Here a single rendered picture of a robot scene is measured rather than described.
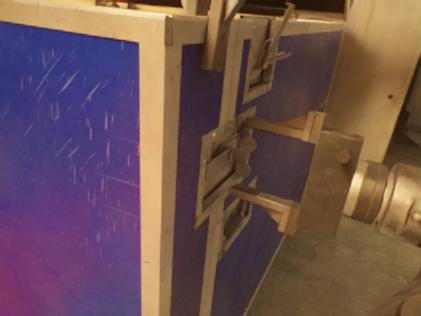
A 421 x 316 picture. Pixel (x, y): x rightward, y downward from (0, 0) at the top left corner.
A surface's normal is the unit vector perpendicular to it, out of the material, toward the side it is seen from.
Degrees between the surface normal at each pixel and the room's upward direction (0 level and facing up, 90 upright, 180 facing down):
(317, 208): 79
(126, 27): 90
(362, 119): 90
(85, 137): 90
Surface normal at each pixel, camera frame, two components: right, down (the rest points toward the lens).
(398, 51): -0.10, 0.41
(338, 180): -0.44, 0.15
